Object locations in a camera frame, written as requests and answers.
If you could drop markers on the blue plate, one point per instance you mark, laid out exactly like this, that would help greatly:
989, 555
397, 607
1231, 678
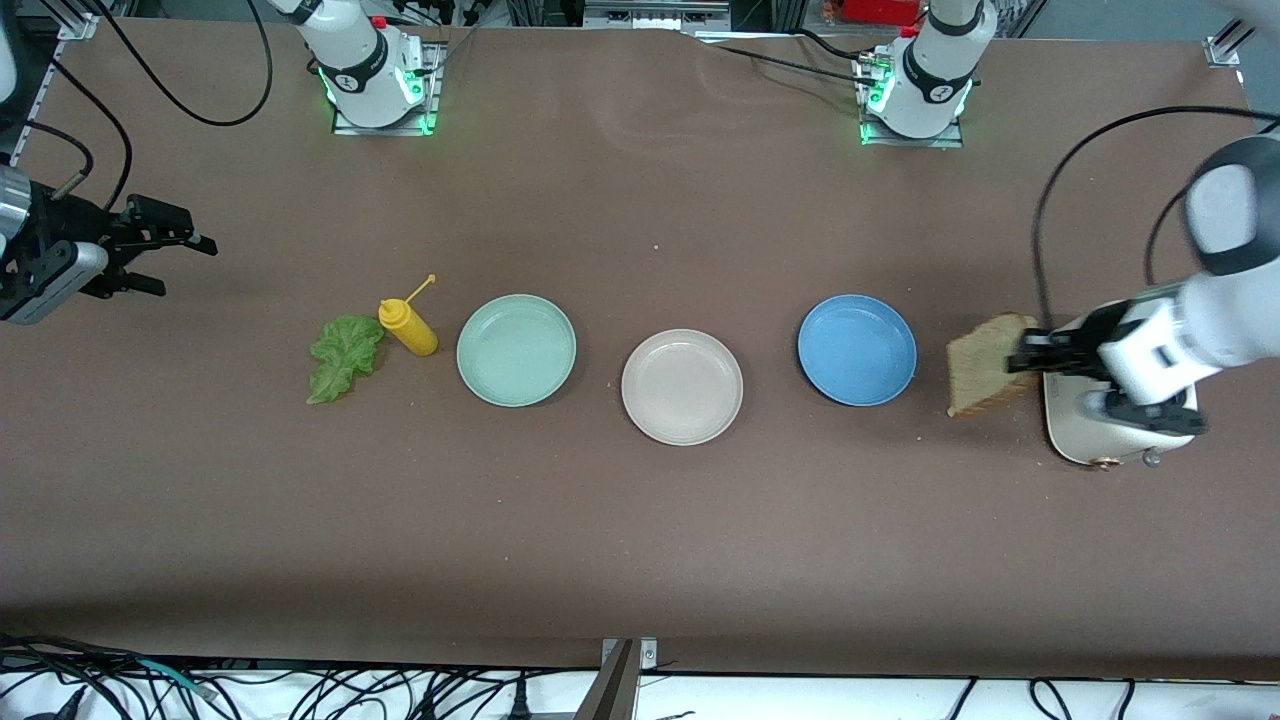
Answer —
857, 350

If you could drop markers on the yellow mustard squeeze bottle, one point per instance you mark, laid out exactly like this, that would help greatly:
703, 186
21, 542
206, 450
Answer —
415, 332

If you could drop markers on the green lettuce leaf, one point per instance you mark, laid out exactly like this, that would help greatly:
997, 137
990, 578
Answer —
345, 355

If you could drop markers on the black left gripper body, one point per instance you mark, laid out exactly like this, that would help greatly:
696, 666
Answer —
1082, 340

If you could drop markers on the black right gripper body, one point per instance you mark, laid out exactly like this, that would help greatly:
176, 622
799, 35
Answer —
88, 222

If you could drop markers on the black power plug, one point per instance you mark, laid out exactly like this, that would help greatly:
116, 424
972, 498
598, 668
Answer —
519, 705

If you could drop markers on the beige plate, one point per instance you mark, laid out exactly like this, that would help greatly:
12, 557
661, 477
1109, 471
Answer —
682, 387

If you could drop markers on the small metal bracket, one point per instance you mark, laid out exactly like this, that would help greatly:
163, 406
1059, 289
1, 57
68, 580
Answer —
648, 655

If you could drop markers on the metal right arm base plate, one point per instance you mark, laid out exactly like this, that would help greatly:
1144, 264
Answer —
432, 100

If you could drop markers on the red box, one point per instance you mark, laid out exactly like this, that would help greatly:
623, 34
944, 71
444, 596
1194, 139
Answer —
880, 10

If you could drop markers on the white toaster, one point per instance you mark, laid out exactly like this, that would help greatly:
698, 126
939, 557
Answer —
1070, 432

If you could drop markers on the mint green plate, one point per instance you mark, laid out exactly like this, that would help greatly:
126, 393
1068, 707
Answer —
516, 350

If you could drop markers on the brown bread slice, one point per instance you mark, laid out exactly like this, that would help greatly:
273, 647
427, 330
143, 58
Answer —
980, 370

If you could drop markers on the grey metal beam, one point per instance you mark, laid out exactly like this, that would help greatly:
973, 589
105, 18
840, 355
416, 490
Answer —
612, 695

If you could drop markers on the aluminium frame profile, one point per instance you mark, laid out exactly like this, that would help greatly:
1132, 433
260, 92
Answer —
75, 20
1228, 45

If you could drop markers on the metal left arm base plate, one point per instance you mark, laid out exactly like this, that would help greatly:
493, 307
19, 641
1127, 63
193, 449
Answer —
955, 140

